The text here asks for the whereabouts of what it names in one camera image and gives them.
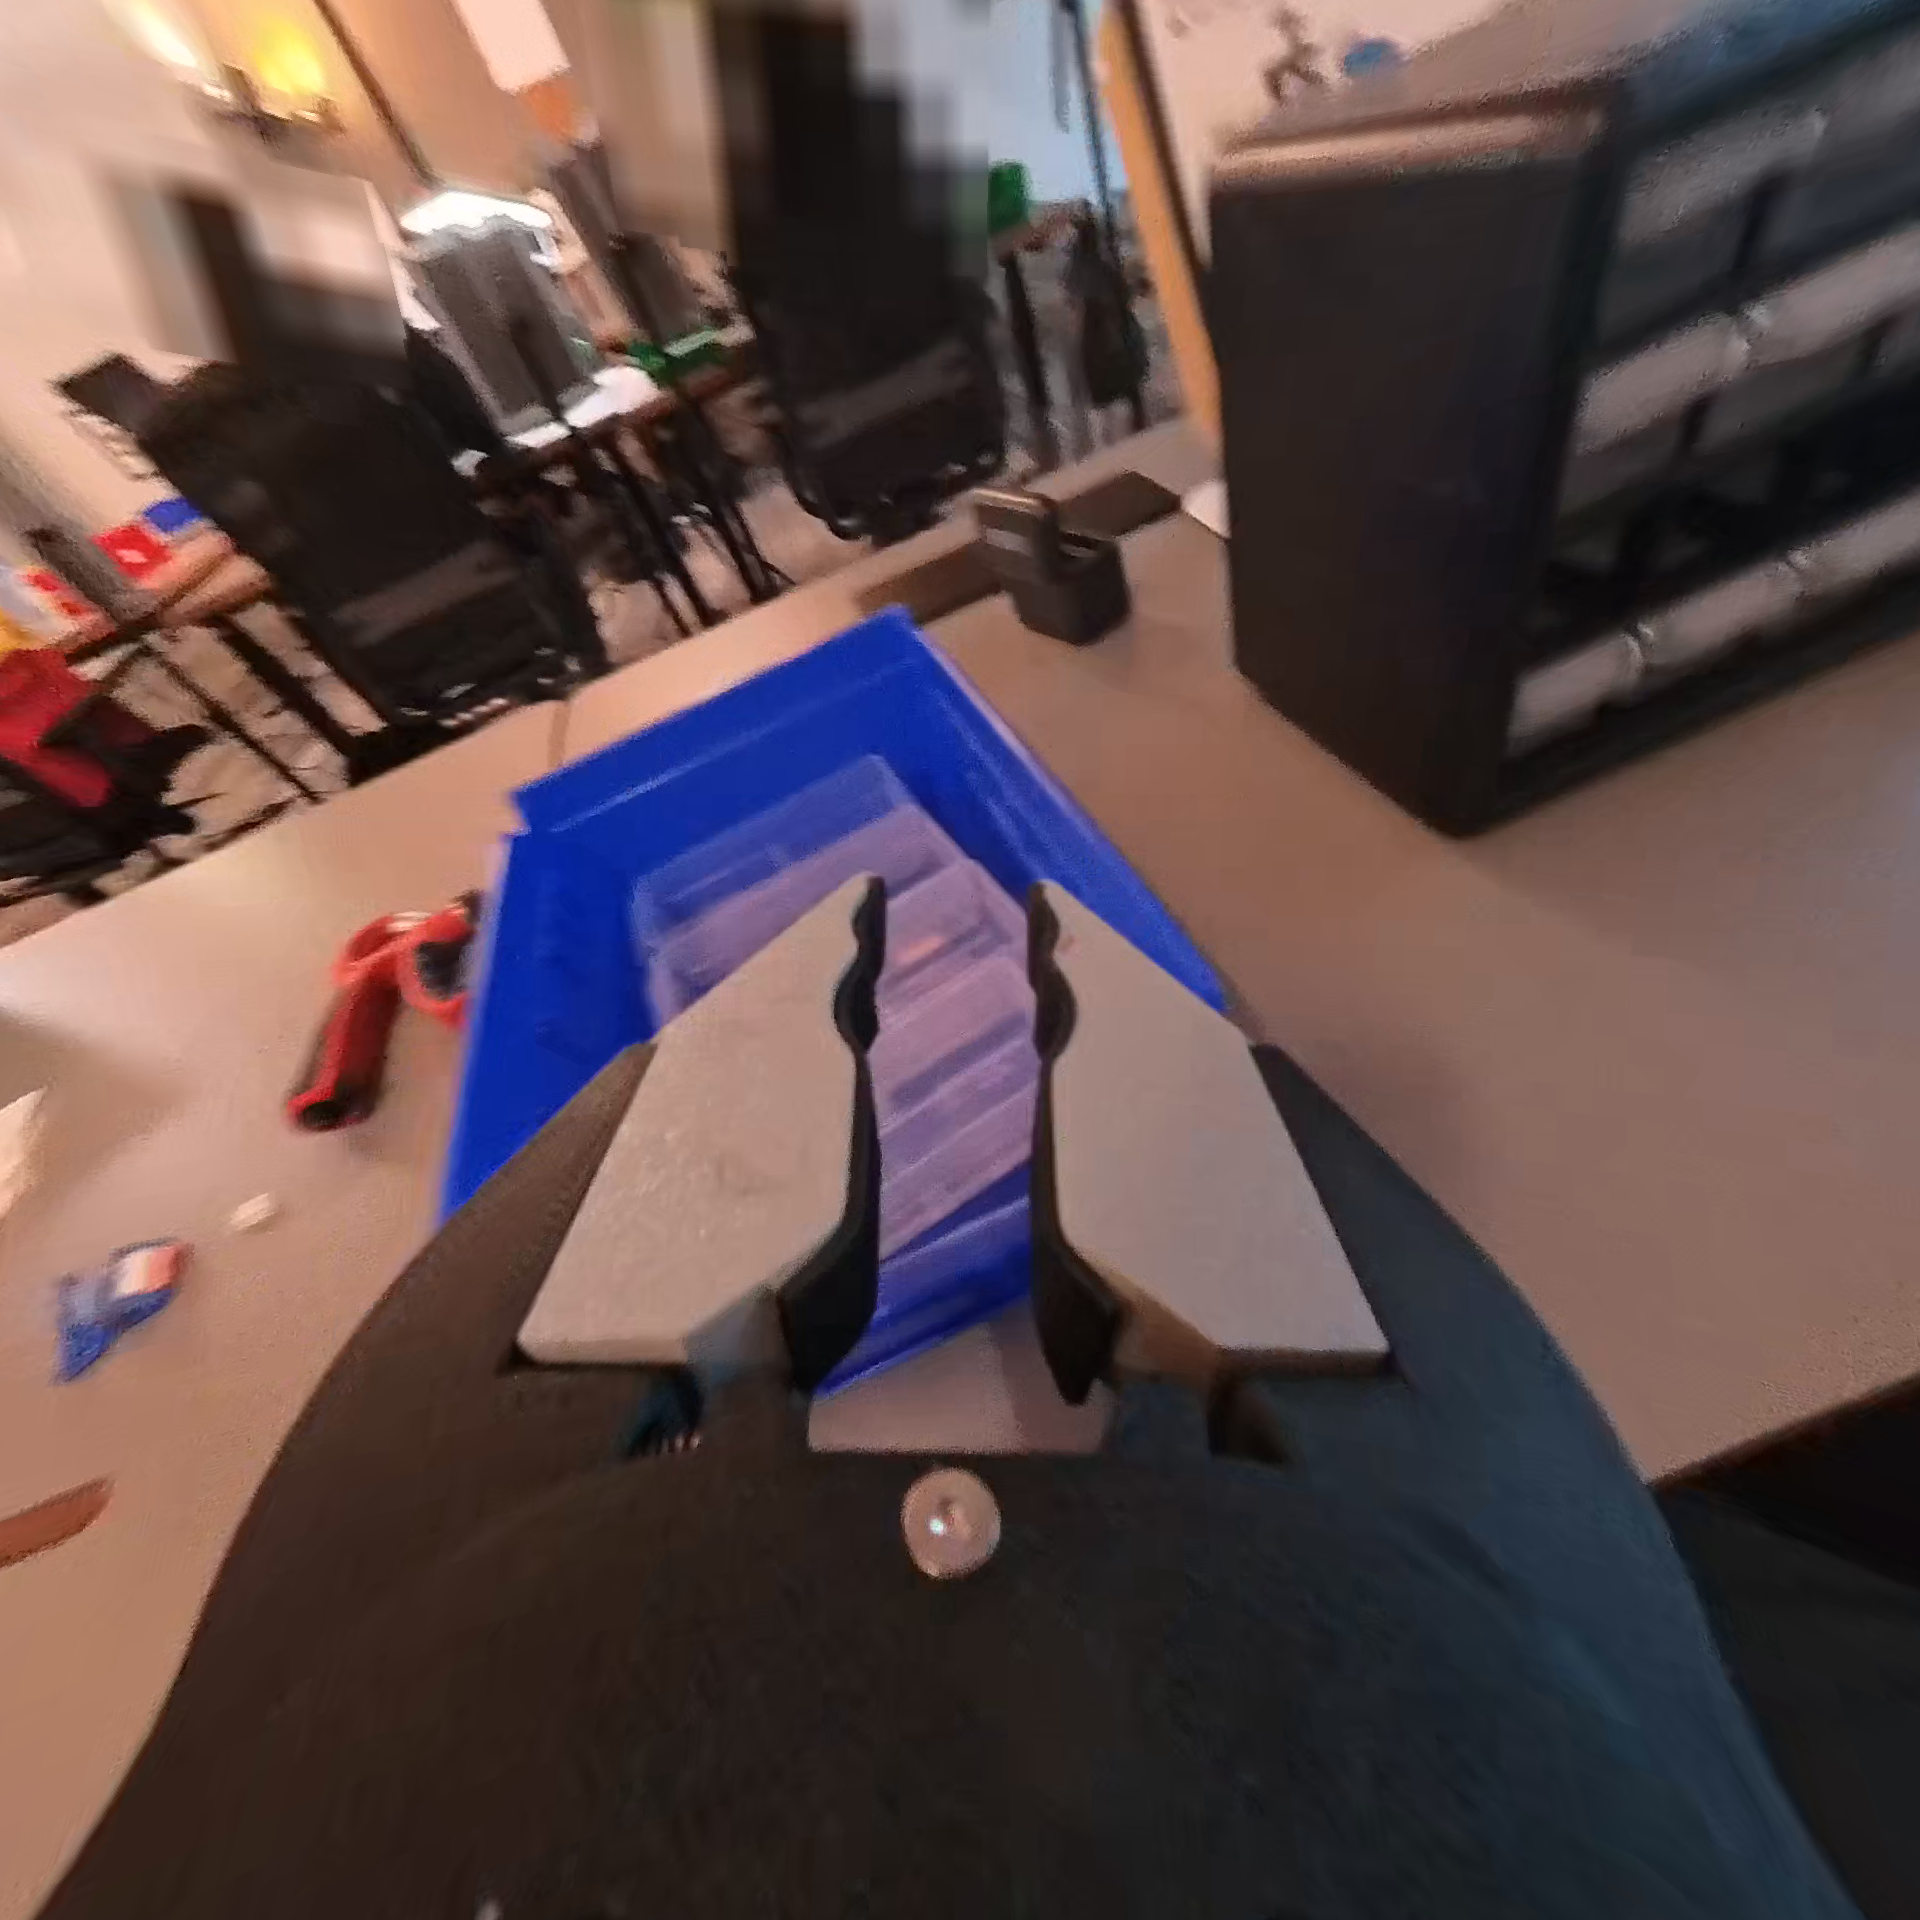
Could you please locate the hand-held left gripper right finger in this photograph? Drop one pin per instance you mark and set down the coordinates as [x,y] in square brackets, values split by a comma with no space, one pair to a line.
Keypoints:
[1200,1187]

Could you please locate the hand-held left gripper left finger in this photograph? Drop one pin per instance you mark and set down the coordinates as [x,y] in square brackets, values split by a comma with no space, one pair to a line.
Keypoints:
[706,1187]

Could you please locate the blue plastic bin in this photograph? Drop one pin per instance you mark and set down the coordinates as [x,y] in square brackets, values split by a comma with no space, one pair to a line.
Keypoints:
[599,932]

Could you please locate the black drawer cabinet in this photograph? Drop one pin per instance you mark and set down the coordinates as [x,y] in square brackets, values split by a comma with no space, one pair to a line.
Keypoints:
[1380,450]

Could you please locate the red black tool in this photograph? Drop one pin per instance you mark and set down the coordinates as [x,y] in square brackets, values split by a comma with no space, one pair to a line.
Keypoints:
[359,1021]

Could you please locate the small white scrap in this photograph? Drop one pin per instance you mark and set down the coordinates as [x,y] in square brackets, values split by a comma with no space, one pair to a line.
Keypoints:
[251,1213]

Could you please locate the blue packet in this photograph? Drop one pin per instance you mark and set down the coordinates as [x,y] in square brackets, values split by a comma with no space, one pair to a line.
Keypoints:
[119,1302]

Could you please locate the small black box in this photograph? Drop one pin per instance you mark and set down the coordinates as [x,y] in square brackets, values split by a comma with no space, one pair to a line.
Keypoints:
[1064,580]

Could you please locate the red cloth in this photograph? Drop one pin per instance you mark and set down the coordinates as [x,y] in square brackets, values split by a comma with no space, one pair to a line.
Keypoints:
[75,747]

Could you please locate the grey monitor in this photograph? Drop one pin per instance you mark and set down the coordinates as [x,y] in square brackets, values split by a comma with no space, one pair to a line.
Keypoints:
[495,313]

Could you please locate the plywood backing board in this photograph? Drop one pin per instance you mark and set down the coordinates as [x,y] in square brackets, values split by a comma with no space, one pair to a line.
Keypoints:
[1162,226]

